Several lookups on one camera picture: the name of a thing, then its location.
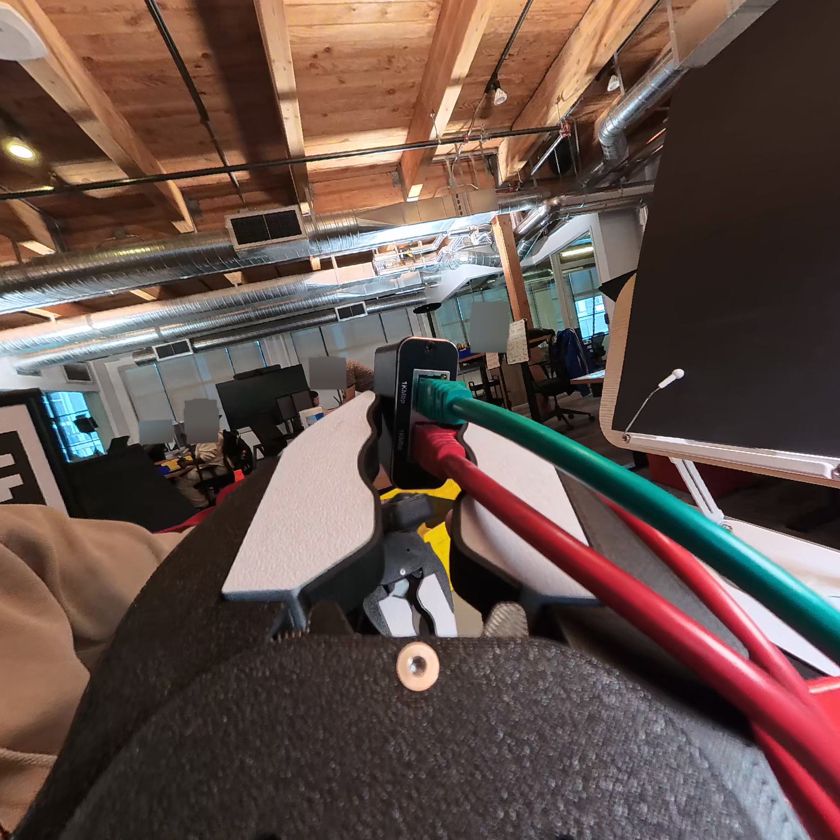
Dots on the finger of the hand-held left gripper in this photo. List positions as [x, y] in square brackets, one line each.
[436, 607]
[394, 617]

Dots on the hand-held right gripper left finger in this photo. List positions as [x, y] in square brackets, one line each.
[308, 512]

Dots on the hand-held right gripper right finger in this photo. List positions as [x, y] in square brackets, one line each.
[512, 564]

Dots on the black ethernet port box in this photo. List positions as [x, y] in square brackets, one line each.
[426, 354]

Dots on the person's left forearm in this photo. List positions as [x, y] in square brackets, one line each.
[52, 590]

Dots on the yellow plastic bin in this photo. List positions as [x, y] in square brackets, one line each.
[436, 538]

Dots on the red tote basket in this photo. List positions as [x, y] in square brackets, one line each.
[722, 479]
[228, 492]

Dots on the white wipes canister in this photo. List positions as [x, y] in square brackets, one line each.
[312, 417]

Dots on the black display screen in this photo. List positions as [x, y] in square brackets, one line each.
[256, 394]

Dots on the black office chair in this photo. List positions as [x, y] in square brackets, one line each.
[554, 387]

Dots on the dark panel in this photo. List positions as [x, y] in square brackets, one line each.
[118, 485]

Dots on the wooden desk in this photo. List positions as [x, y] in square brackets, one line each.
[590, 376]

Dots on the white paper sheet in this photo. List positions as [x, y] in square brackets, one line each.
[517, 341]

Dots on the blue jacket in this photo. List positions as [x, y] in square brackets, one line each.
[572, 351]

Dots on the black floor lamp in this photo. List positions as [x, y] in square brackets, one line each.
[428, 307]

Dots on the white air vent grille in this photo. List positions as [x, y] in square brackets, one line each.
[266, 226]

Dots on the black and white printed sign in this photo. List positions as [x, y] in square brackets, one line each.
[33, 420]

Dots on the small black angled panel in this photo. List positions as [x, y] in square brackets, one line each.
[613, 285]

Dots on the round ceiling light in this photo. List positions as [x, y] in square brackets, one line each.
[19, 151]

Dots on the white ceiling device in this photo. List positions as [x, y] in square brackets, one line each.
[19, 33]

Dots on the thin silver air duct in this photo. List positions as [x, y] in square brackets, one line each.
[295, 325]

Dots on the wooden support post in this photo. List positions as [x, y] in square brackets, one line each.
[512, 275]

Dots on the large silver air duct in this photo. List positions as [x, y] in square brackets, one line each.
[131, 262]

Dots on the black board with pale frame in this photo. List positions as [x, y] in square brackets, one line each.
[741, 262]

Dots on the bent silver air duct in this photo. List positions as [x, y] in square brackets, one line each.
[630, 108]

